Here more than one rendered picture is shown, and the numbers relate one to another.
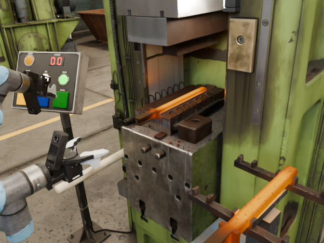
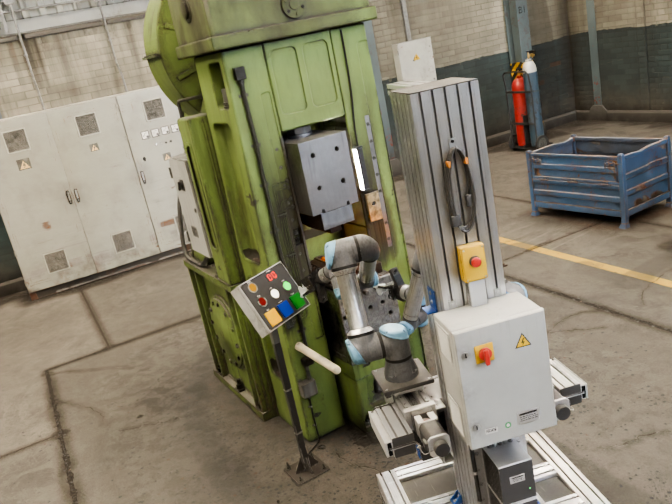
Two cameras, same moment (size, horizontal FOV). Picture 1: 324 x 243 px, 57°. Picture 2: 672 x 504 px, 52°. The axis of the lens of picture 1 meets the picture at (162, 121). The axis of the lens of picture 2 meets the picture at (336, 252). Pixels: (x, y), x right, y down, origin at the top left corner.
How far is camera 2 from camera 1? 359 cm
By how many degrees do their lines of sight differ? 64
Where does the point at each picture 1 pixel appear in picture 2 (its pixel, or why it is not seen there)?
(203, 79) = not seen: hidden behind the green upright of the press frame
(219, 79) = (313, 252)
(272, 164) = (403, 264)
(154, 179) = (371, 315)
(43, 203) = not seen: outside the picture
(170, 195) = (385, 316)
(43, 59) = (261, 280)
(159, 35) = (348, 216)
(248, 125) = (387, 249)
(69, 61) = (279, 271)
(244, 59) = (378, 212)
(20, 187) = not seen: hidden behind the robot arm
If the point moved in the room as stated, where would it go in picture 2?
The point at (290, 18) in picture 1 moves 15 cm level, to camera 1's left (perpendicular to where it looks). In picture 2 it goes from (388, 184) to (383, 191)
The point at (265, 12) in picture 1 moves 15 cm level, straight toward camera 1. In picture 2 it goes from (379, 186) to (400, 185)
